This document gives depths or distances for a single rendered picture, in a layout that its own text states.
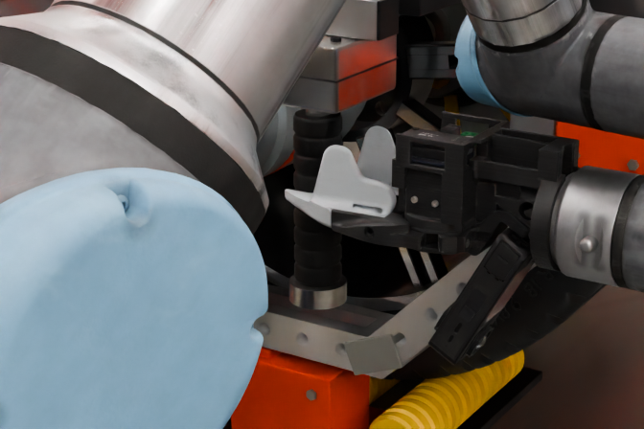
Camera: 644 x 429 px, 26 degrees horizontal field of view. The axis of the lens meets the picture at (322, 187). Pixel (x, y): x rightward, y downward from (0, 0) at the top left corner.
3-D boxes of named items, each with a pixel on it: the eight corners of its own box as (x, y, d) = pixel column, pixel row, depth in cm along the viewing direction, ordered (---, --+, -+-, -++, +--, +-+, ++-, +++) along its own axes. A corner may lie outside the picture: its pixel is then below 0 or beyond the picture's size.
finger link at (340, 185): (287, 131, 101) (405, 146, 98) (287, 208, 103) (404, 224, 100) (268, 142, 99) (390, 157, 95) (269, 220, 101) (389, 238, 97)
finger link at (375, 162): (340, 111, 107) (438, 133, 101) (340, 185, 108) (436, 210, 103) (313, 120, 104) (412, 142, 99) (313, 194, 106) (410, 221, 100)
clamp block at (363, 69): (398, 89, 106) (400, 21, 105) (336, 116, 99) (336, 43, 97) (341, 80, 109) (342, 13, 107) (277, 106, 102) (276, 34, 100)
